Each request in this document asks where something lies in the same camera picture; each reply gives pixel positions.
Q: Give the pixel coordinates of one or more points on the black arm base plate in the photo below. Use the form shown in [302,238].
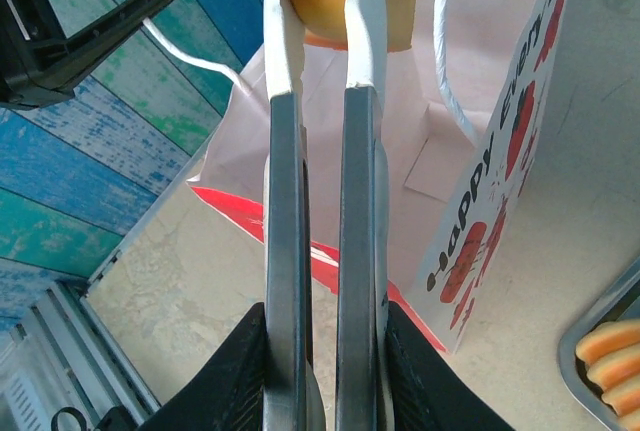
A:
[125,421]

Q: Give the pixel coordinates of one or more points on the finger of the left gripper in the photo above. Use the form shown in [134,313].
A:
[30,71]

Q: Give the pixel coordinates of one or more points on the long many-ridged fake bread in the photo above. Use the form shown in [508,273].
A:
[610,366]

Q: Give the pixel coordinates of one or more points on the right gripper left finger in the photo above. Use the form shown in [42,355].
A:
[225,391]

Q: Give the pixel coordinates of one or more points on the grey metal tray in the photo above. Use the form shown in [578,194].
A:
[605,301]

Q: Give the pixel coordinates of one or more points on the aluminium table side rail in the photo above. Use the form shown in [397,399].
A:
[112,258]

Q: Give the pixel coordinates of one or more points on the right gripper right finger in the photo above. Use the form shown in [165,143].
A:
[425,391]

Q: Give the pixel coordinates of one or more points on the aluminium mounting rail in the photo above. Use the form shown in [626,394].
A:
[85,351]

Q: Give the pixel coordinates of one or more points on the red and white paper bag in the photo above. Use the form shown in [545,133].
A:
[435,161]

